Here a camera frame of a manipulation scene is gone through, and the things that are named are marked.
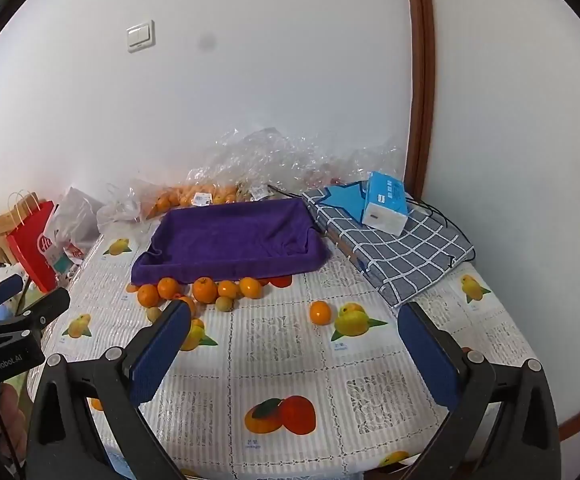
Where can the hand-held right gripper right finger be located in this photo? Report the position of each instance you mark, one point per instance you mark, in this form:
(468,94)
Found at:
(427,360)

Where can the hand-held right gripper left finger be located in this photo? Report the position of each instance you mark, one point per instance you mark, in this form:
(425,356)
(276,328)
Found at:
(162,350)

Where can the small yellow-green fruit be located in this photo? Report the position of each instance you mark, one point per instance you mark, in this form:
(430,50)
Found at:
(153,314)
(223,304)

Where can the orange mandarin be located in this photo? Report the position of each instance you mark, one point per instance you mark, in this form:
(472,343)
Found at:
(320,313)
(227,289)
(204,290)
(168,288)
(250,287)
(192,305)
(148,295)

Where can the purple towel-lined tray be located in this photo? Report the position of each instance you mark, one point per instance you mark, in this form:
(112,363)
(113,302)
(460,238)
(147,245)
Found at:
(229,240)

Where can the person's left hand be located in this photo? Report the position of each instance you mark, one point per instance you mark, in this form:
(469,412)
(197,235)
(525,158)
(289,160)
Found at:
(7,415)

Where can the red paper bag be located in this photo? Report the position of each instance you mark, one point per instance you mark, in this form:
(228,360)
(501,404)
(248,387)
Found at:
(32,245)

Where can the grey plastic bag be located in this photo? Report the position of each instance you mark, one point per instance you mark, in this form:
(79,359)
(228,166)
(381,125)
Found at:
(77,217)

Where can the grey checkered cloth bag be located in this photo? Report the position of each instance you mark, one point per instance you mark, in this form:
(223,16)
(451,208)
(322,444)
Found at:
(410,255)

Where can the fruit-print tablecloth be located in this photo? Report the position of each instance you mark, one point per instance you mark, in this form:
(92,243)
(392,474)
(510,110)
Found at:
(270,355)

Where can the small clear plastic bag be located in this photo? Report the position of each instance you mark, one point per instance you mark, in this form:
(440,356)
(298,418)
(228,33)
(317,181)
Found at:
(117,210)

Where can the clear bag of mandarins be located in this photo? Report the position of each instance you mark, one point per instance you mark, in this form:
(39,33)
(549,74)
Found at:
(184,195)

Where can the light blue tissue pack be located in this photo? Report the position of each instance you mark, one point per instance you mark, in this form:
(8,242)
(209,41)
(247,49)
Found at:
(385,205)

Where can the crumpled clear plastic bag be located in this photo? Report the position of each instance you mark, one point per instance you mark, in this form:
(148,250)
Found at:
(280,160)

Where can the white light switch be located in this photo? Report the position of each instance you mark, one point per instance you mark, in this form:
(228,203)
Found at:
(140,36)

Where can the brown wooden door frame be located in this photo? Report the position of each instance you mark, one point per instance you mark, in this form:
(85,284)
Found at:
(422,60)

